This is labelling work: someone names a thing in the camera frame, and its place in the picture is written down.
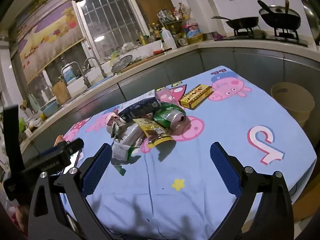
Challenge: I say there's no beige waste bin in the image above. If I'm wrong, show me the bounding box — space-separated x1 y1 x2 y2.
271 82 315 128

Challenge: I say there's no yellow snack packet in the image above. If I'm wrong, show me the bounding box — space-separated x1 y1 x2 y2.
132 119 173 149

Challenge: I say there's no round metal strainer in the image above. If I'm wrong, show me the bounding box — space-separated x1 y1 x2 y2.
111 54 133 74

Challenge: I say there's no white plastic jug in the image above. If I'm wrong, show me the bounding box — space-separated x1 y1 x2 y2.
160 27 177 50

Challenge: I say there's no light blue basin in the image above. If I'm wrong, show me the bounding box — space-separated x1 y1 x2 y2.
39 99 59 117

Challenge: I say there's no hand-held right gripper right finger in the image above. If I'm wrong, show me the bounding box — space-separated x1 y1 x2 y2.
209 141 294 240

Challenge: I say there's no dark blue snack packet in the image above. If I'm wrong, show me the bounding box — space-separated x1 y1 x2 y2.
117 97 162 123

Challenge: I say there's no row of condiment bottles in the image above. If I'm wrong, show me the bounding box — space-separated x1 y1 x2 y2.
139 23 163 46

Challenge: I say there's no white tub with blue label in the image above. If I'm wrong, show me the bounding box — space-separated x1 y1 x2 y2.
62 66 77 83

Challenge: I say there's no fruit wall poster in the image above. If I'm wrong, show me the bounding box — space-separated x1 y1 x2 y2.
10 0 85 82

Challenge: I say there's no steel faucet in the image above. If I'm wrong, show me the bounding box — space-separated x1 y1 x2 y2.
62 62 89 88
84 57 105 78

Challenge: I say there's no gas stove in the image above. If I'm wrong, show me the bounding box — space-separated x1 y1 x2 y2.
214 27 309 47

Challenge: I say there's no white green wrapper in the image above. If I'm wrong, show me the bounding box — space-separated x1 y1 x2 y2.
110 141 142 175

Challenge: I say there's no clear plastic bottle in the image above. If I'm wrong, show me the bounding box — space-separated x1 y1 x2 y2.
155 87 185 105

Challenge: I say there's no steel wok lid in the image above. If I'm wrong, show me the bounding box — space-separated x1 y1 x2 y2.
300 0 320 45

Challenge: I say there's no blue cartoon printed tablecloth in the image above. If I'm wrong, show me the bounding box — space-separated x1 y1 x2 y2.
59 67 317 240

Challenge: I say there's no silver foil wrapper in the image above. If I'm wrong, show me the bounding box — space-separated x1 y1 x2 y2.
117 125 144 148

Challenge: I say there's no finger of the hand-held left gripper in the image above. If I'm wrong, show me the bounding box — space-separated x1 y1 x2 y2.
37 138 84 174

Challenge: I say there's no grey kitchen cabinet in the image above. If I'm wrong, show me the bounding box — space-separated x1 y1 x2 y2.
20 44 320 155

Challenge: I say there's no barred window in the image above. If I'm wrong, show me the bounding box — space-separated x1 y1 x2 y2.
71 0 155 65

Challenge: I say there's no cluttered spice rack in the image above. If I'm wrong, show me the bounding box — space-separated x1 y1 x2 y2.
157 2 193 30

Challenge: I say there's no wooden cutting board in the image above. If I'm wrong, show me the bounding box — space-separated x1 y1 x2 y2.
52 80 72 105

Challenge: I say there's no black frying pan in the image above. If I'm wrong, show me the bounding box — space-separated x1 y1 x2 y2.
211 16 260 30

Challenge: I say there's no crushed green can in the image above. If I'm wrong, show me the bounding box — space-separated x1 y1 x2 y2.
153 102 192 130

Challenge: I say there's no cooking oil bottle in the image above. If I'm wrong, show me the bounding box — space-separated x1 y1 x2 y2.
182 19 202 44

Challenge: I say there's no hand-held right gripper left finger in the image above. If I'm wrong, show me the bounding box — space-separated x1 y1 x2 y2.
28 142 113 240

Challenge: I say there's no black wok with lid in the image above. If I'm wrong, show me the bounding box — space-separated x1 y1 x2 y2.
257 0 302 30

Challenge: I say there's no yellow cardboard box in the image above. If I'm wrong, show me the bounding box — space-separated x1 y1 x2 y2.
179 84 213 110

